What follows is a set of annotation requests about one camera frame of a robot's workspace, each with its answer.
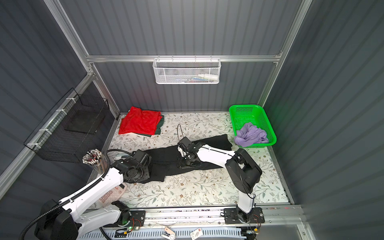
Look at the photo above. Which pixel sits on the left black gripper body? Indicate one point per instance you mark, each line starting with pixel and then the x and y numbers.
pixel 143 160

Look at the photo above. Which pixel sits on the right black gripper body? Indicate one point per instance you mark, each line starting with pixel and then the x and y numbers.
pixel 185 161

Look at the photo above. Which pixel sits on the black t shirt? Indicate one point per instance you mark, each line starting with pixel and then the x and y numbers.
pixel 164 161

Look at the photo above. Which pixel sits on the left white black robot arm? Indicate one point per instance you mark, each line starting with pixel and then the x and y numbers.
pixel 67 219

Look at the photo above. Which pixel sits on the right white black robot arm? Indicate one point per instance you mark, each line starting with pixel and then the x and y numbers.
pixel 244 172

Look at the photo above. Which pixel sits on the floral table mat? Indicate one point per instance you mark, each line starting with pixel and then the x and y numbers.
pixel 196 188

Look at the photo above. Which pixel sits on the pink white remote pad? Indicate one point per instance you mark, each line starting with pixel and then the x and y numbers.
pixel 112 195

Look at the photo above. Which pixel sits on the dark green folded t shirt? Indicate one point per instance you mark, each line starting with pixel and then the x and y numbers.
pixel 158 130

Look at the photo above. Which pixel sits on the cup of pens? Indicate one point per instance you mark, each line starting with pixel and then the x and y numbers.
pixel 94 159

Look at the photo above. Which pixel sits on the red folded t shirt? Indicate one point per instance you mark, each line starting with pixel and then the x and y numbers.
pixel 140 121

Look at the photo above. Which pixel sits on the purple t shirt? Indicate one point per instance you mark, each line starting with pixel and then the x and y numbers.
pixel 250 134

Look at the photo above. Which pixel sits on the green plastic basket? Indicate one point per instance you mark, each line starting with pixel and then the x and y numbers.
pixel 242 114

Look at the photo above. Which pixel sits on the white tag card left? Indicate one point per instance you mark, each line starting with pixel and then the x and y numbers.
pixel 168 234

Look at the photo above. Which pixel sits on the white tag card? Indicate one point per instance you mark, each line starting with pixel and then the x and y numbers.
pixel 168 234
pixel 196 234

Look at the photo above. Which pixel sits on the white tag card right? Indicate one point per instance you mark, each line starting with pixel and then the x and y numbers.
pixel 196 234

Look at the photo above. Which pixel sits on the white spray bottle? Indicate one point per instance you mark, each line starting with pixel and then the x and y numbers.
pixel 209 77

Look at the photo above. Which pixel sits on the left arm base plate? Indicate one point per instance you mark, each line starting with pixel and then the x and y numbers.
pixel 134 219

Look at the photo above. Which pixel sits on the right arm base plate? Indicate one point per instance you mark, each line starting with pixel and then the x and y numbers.
pixel 237 216

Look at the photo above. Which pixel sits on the black wire basket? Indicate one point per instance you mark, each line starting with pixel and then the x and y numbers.
pixel 80 125

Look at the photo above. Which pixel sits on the white wire mesh basket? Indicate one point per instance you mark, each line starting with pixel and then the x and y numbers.
pixel 185 71

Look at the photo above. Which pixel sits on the aluminium front rail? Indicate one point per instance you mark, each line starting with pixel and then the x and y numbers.
pixel 210 216

